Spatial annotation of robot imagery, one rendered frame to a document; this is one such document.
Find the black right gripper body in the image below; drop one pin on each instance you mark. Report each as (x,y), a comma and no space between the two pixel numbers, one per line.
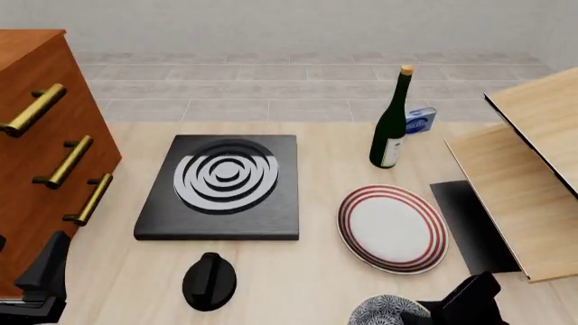
(429,313)

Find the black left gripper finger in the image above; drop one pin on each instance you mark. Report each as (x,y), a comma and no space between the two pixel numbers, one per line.
(2,243)
(47,267)

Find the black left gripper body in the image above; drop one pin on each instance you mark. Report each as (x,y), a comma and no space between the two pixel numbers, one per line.
(27,311)

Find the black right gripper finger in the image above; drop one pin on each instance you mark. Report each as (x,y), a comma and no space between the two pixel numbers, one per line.
(474,291)

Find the patterned black and white bowl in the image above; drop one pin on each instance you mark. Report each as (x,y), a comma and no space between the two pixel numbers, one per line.
(379,309)

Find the round black stove knob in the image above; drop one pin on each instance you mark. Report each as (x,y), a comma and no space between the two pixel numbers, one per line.
(208,284)

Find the flat black stove plate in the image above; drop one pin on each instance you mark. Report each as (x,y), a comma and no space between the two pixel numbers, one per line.
(271,216)

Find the white plate with red rings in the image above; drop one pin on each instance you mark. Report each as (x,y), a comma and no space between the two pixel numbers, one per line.
(390,230)

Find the pale wooden rack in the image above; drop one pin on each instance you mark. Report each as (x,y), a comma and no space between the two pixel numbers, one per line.
(510,189)

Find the wooden cabinet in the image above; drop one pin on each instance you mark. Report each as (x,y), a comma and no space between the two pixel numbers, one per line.
(54,111)

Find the dark green wine bottle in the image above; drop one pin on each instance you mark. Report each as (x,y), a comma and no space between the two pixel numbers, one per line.
(386,139)

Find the small blue printed box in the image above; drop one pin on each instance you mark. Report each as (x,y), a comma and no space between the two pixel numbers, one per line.
(422,120)

